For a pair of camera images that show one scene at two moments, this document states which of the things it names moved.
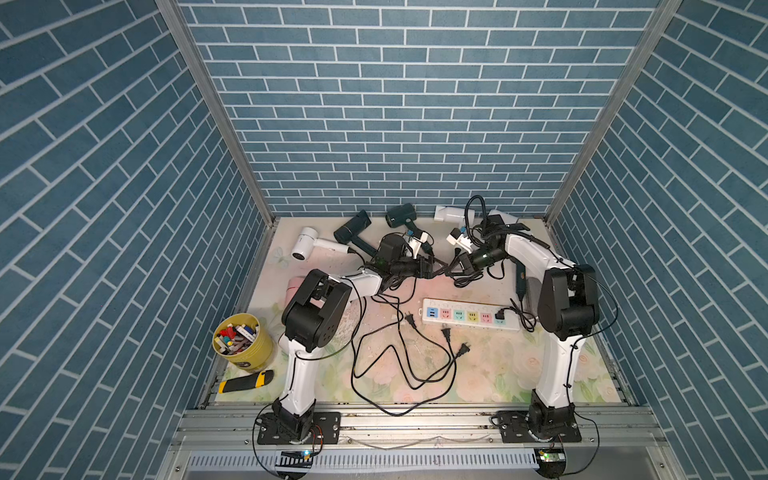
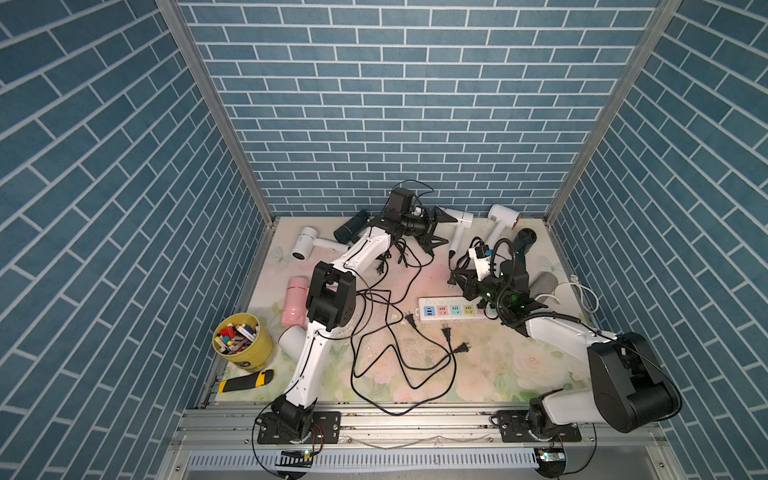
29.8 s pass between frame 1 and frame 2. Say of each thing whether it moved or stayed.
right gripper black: moved
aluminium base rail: stayed
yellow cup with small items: stayed
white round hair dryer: stayed
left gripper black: moved
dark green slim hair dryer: stayed
